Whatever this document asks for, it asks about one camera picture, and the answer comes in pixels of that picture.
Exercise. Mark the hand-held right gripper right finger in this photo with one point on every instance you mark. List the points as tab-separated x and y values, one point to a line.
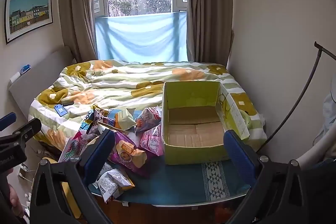
239	158

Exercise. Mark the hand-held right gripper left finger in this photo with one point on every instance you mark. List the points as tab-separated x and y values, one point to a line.
101	154

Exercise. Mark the teal table mat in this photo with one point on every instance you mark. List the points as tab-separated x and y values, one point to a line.
170	182

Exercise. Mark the blue phone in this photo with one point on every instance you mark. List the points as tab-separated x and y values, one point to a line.
60	110

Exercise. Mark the light blue window cloth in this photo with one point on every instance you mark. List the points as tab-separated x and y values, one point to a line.
139	35

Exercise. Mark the small white object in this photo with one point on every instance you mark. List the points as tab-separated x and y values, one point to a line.
15	79

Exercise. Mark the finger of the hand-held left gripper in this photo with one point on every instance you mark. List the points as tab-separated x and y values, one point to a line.
7	121
23	130

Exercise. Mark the black metal rod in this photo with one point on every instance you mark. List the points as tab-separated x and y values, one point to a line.
316	44

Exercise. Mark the floral blanket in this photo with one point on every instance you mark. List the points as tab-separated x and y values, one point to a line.
118	82

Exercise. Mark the yellow-green cardboard box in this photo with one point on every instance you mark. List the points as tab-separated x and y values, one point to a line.
194	153

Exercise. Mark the pale fabric chair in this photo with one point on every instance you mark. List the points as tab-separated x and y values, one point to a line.
329	113

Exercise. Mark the framed wall picture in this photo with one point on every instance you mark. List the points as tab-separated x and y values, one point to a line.
29	14

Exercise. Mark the small black flat object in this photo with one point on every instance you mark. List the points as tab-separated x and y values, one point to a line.
67	103

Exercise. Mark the pink striped snack packet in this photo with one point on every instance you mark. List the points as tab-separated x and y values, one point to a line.
152	140

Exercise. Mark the brown curtain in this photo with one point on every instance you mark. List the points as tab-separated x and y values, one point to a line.
210	16
76	16

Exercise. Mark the small blue object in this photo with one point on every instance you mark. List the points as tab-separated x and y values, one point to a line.
25	69

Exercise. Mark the blue-edged snack packet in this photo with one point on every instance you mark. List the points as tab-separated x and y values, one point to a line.
148	117

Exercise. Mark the person's left hand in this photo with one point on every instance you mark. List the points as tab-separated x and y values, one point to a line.
14	199

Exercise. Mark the grey and white snack packet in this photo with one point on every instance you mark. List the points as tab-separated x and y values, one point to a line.
113	182

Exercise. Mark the blue and purple snack packet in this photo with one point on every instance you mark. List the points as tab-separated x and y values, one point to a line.
89	123

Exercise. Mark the grey headboard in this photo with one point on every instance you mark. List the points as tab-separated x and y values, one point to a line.
39	74

